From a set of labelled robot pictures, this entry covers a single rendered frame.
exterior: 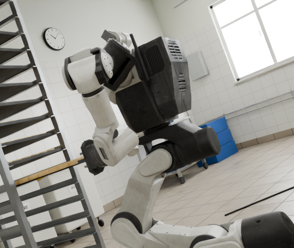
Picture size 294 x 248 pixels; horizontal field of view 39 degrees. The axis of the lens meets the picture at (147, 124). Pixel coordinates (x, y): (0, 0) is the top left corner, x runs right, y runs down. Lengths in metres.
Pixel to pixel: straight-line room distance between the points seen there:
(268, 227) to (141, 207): 0.50
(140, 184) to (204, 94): 5.51
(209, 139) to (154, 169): 0.24
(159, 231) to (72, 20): 4.70
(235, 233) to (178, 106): 0.52
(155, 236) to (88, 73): 0.81
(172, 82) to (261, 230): 0.62
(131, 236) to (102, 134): 0.62
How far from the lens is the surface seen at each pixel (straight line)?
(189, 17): 7.13
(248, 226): 1.60
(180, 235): 1.68
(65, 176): 4.36
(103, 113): 1.19
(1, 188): 1.88
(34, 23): 5.67
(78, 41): 5.99
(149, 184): 1.63
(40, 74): 2.20
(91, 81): 1.16
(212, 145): 1.54
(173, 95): 1.51
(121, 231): 1.72
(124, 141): 1.26
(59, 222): 2.29
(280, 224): 1.57
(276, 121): 6.60
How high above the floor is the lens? 0.80
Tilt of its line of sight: 1 degrees up
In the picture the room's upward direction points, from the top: 20 degrees counter-clockwise
